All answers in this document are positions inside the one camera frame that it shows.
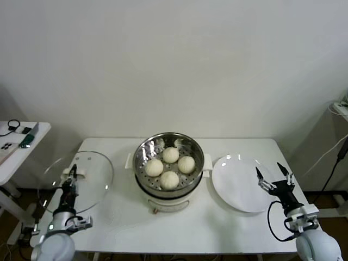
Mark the left wrist camera silver box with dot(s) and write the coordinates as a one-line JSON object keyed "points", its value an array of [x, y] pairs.
{"points": [[80, 223]]}

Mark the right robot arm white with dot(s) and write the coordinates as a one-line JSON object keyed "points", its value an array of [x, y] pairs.
{"points": [[318, 246]]}

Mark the wrist camera silver box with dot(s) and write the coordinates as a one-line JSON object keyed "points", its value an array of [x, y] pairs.
{"points": [[303, 217], [80, 223]]}

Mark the white power strip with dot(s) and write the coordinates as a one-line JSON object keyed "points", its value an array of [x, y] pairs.
{"points": [[342, 106]]}

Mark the beige booklet with black dots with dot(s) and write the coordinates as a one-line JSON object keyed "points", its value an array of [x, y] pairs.
{"points": [[6, 152]]}

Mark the white round plate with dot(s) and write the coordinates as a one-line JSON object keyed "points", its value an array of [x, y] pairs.
{"points": [[233, 187]]}

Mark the right wrist camera silver box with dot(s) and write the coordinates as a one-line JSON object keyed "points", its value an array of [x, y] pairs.
{"points": [[303, 217]]}

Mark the dark floor power strip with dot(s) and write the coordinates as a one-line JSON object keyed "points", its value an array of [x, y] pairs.
{"points": [[25, 234]]}

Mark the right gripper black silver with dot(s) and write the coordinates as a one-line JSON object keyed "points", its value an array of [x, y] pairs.
{"points": [[284, 194]]}

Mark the perforated steel steamer basket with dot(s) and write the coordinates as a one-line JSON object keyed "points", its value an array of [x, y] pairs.
{"points": [[187, 146]]}

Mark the white steamed baozi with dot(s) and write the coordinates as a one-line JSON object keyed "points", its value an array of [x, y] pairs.
{"points": [[170, 155], [154, 167], [186, 165], [169, 180]]}

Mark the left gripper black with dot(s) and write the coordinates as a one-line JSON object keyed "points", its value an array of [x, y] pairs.
{"points": [[69, 197]]}

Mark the cream electric cooking pot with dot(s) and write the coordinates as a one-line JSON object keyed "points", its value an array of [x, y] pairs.
{"points": [[168, 204]]}

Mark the small white and black device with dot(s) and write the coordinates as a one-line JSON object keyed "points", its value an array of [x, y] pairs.
{"points": [[23, 130]]}

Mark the white side table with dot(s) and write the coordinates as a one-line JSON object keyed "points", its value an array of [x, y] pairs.
{"points": [[19, 171]]}

